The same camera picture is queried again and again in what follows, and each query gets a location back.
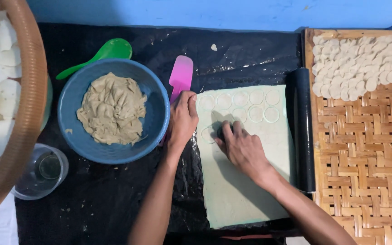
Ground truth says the flat rolled dough sheet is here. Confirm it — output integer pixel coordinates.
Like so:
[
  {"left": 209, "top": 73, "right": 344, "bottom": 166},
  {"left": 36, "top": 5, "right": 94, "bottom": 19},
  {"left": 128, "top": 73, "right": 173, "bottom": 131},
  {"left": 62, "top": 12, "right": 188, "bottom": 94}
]
[{"left": 196, "top": 85, "right": 297, "bottom": 229}]

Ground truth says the group of cut dough circles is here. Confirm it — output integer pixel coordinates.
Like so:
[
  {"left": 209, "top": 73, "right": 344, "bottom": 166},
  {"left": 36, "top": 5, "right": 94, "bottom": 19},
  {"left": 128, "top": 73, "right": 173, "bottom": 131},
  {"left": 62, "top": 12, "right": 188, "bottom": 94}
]
[{"left": 199, "top": 89, "right": 281, "bottom": 144}]

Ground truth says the person's left hand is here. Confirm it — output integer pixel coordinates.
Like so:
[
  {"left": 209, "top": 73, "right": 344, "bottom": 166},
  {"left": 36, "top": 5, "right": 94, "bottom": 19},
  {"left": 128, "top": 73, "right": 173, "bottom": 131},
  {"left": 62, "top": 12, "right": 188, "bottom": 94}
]
[{"left": 167, "top": 91, "right": 199, "bottom": 150}]

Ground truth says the beige dough lump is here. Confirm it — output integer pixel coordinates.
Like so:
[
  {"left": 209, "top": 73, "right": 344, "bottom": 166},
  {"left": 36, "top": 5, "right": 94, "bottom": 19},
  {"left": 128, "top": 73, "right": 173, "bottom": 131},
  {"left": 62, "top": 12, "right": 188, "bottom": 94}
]
[{"left": 76, "top": 72, "right": 148, "bottom": 146}]

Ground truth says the dark round dough cutter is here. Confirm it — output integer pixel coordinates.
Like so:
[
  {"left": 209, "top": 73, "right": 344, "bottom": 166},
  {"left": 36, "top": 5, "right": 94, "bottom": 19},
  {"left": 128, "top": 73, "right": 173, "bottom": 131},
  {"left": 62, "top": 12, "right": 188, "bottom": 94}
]
[{"left": 216, "top": 121, "right": 234, "bottom": 142}]

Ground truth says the green plastic spoon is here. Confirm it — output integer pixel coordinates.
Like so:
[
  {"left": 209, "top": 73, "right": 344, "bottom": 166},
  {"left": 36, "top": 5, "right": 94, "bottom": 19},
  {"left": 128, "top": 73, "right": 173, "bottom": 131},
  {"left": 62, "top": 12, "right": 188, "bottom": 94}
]
[{"left": 55, "top": 38, "right": 133, "bottom": 81}]

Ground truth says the woven bamboo tray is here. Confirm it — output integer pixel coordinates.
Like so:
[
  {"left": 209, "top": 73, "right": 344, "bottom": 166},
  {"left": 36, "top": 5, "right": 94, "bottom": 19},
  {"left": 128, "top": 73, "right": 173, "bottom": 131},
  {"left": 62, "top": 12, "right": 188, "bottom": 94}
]
[{"left": 304, "top": 28, "right": 392, "bottom": 245}]

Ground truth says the pile of white dough discs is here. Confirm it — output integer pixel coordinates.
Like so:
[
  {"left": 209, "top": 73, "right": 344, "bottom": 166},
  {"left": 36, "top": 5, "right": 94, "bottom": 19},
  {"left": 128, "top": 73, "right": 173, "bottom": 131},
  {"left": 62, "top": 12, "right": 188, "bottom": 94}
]
[{"left": 311, "top": 35, "right": 392, "bottom": 102}]

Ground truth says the clear plastic cup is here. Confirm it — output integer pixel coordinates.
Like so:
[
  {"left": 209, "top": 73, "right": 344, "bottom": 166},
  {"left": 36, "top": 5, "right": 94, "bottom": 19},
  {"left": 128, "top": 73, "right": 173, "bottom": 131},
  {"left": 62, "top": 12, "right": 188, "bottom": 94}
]
[{"left": 11, "top": 142, "right": 69, "bottom": 201}]

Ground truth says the person's right hand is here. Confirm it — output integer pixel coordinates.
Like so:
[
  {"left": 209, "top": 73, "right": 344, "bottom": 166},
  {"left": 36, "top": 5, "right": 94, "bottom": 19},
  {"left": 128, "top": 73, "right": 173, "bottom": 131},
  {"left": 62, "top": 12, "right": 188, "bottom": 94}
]
[{"left": 215, "top": 121, "right": 275, "bottom": 186}]

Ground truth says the pink plastic spatula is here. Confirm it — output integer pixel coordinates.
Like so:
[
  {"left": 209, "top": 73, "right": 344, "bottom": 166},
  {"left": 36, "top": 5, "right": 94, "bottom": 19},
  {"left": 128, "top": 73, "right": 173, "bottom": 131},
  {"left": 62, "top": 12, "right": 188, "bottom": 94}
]
[{"left": 158, "top": 55, "right": 194, "bottom": 147}]

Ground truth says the black rolling pin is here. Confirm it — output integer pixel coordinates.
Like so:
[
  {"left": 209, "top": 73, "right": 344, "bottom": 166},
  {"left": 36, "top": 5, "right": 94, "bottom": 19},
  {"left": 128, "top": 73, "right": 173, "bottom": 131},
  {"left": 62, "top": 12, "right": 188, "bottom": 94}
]
[{"left": 285, "top": 67, "right": 316, "bottom": 194}]

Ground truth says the brown round woven basket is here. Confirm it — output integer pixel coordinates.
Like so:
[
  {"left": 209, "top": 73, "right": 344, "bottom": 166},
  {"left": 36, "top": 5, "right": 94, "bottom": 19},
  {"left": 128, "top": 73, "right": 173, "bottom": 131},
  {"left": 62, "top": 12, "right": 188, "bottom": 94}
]
[{"left": 0, "top": 0, "right": 49, "bottom": 229}]

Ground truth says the blue plastic bowl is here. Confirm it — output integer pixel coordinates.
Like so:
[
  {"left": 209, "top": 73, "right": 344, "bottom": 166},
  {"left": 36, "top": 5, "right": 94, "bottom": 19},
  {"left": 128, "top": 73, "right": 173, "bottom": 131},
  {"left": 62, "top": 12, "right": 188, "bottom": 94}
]
[{"left": 57, "top": 58, "right": 171, "bottom": 165}]

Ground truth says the black plastic sheet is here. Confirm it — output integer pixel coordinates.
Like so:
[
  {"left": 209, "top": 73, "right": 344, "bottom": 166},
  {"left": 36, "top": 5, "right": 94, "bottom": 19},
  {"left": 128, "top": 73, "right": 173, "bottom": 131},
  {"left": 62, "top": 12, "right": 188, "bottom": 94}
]
[{"left": 15, "top": 22, "right": 306, "bottom": 245}]

